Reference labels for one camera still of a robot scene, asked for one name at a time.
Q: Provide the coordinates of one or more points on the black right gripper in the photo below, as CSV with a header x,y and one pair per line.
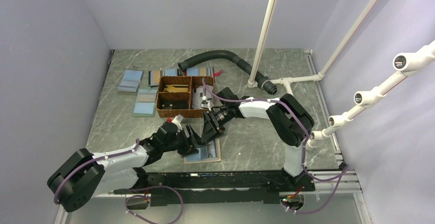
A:
x,y
213,129

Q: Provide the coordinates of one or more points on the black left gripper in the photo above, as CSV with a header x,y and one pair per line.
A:
x,y
190,146

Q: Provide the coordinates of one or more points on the blue credit cards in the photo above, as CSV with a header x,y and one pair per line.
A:
x,y
208,152

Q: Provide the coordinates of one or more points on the tan leather card holder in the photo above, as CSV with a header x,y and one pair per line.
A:
x,y
216,160

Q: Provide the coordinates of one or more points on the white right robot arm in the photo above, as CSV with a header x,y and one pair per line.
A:
x,y
289,118

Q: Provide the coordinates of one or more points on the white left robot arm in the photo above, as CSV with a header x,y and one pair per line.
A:
x,y
85,175

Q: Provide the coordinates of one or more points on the grey cards in basket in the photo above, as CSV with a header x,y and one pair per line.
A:
x,y
202,99

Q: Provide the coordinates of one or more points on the row of cards behind basket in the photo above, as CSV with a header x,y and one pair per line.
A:
x,y
155,75

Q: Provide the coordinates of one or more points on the blue card stack far left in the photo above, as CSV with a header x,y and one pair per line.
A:
x,y
131,81

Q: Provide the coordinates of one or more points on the brown woven divided basket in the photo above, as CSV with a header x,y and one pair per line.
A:
x,y
193,82

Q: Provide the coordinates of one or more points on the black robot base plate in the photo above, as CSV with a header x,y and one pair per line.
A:
x,y
266,186

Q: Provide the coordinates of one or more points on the aluminium frame rail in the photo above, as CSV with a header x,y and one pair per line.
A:
x,y
328,183

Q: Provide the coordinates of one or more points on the white PVC pipe frame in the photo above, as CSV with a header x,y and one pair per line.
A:
x,y
405,65

